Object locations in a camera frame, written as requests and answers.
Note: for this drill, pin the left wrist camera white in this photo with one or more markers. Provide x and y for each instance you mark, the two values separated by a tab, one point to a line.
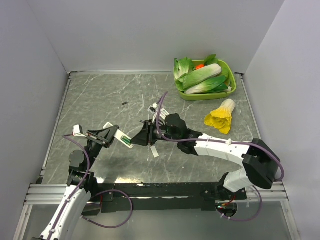
77	131

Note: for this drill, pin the green plastic basket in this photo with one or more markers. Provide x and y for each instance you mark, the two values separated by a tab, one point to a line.
226	71

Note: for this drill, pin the aluminium frame rail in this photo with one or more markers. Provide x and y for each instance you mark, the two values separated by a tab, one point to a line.
52	194

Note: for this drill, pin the white remote with buttons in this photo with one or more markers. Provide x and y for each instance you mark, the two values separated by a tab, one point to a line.
164	113

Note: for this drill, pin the orange toy carrot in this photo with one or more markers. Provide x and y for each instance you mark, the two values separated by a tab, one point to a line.
199	66

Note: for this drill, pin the green toy lettuce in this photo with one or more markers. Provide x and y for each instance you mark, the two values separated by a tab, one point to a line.
182	66

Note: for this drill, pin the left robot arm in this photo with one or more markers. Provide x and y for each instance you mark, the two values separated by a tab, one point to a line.
81	183

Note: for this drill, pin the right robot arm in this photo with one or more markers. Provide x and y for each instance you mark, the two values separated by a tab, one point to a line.
258	164

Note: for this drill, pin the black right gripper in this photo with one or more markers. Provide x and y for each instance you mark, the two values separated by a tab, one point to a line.
142	138

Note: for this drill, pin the green gold AAA battery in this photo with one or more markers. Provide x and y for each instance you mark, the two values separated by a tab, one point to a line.
128	140

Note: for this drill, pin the green toy bok choy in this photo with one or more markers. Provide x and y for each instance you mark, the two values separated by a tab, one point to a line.
214	84

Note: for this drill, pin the white battery cover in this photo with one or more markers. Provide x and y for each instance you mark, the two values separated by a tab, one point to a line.
154	152

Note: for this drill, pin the plain white remote control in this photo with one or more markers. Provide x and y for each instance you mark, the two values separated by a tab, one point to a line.
124	139

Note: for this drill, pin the black base bar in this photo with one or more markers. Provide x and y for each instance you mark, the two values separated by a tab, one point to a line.
116	197

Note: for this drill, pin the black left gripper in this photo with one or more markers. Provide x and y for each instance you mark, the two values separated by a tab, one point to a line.
105	136

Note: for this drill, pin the large green toy cabbage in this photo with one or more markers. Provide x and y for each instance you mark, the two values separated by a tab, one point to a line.
200	75

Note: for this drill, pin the yellow toy cabbage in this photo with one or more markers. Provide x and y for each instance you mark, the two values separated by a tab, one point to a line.
221	118

